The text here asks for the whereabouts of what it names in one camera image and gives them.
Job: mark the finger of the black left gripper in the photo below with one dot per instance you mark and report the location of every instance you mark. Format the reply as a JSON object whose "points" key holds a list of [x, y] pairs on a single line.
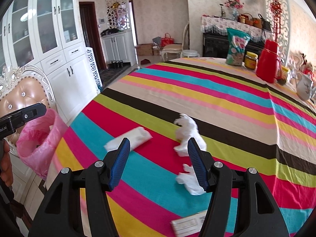
{"points": [[20, 117]]}

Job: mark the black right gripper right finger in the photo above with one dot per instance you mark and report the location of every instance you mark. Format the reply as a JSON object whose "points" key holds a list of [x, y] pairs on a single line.
{"points": [[257, 211]]}

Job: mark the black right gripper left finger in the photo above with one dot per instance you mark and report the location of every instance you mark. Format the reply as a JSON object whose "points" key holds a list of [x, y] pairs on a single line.
{"points": [[60, 211]]}

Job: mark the pink lined trash bin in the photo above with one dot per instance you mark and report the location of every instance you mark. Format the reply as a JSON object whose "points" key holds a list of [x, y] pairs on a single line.
{"points": [[38, 141]]}

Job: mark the person's left hand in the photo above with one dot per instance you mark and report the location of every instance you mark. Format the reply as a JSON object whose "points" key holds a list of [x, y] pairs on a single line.
{"points": [[6, 166]]}

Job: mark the ornate tan leather chair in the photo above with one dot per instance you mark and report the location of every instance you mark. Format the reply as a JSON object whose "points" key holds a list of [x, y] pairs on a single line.
{"points": [[22, 87]]}

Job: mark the white printed paper box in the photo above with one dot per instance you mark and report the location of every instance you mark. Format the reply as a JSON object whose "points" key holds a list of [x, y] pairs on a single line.
{"points": [[188, 225]]}

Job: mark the small crumpled white tissue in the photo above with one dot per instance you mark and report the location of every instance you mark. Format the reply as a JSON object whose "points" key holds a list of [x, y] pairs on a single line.
{"points": [[189, 180]]}

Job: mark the colourful striped tablecloth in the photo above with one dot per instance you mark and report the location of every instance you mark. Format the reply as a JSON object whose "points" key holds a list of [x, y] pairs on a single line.
{"points": [[240, 119]]}

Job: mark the white glass door cabinet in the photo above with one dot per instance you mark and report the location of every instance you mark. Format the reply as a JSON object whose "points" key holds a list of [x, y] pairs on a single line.
{"points": [[48, 35]]}

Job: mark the folded white tissue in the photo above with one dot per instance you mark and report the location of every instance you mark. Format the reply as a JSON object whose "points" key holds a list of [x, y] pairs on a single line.
{"points": [[136, 137]]}

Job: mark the white low shoe cabinet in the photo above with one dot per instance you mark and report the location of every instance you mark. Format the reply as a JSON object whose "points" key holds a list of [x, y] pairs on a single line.
{"points": [[119, 46]]}

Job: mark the white ceramic teapot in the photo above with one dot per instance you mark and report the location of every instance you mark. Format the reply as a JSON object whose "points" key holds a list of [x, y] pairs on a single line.
{"points": [[304, 86]]}

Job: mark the red thermos jug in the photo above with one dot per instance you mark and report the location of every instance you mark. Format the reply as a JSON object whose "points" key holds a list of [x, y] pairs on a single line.
{"points": [[269, 63]]}

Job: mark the yellow lid glass jar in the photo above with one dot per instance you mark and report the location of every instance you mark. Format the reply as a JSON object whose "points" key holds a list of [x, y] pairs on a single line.
{"points": [[251, 60]]}

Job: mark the cardboard box on floor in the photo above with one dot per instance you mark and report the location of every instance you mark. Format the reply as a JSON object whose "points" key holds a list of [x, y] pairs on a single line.
{"points": [[144, 49]]}

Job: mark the teal snack bag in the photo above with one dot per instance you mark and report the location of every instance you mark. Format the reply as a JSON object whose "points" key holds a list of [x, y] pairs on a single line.
{"points": [[238, 41]]}

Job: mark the white round stool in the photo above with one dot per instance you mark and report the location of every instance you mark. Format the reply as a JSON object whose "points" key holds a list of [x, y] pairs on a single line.
{"points": [[189, 54]]}

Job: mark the red gift bag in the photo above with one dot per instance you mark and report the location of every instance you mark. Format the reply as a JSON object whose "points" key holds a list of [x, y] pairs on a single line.
{"points": [[166, 40]]}

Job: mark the cream dining chair far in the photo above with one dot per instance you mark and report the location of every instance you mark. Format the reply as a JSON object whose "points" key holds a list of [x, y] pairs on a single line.
{"points": [[177, 48]]}

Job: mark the black handbag on piano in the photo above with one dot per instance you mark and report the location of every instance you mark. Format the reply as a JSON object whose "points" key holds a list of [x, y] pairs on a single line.
{"points": [[266, 25]]}

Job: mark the floral lace piano cover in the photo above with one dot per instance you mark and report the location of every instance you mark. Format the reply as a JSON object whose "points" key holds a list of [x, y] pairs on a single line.
{"points": [[220, 26]]}

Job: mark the red chinese knot ornament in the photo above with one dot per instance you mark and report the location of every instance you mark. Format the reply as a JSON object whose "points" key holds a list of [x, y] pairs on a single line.
{"points": [[276, 10]]}

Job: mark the pink flower bouquet vase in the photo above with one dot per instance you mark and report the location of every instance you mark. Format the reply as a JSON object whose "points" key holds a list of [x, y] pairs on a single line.
{"points": [[234, 6]]}

